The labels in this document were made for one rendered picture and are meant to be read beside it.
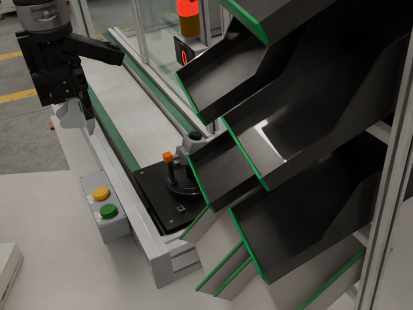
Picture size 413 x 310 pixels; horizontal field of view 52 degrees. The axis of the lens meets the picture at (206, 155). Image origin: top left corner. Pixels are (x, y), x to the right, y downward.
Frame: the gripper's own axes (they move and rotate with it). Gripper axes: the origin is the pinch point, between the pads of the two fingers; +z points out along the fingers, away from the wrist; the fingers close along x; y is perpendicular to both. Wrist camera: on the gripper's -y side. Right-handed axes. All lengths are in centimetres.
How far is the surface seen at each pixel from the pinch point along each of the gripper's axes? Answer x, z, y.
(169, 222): 5.2, 26.2, -9.5
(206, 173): 19.8, 3.6, -13.8
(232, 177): 24.5, 2.1, -16.2
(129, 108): -58, 32, -20
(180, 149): -4.9, 15.8, -18.2
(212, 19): -108, 28, -79
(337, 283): 45, 8, -21
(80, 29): -110, 18, -18
